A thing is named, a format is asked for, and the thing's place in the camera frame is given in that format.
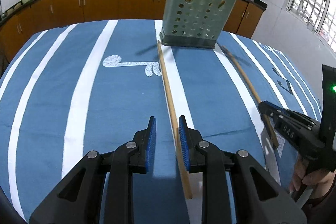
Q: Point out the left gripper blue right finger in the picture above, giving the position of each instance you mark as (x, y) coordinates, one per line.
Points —
(198, 155)

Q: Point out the left gripper black left finger tip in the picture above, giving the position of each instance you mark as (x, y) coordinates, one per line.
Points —
(136, 156)

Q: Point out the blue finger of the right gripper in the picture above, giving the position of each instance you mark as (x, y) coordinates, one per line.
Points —
(290, 117)

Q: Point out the brown lower kitchen cabinets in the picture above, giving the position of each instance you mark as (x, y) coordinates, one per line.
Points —
(40, 15)

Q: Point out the person right hand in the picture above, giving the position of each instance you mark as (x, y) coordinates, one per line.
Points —
(320, 180)

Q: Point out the wooden chopstick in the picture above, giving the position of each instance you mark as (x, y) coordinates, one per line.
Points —
(265, 119)
(174, 125)

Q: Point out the blue striped tablecloth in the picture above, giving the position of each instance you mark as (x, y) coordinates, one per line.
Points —
(91, 86)

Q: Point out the green perforated utensil holder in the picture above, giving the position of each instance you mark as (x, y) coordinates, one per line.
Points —
(194, 23)

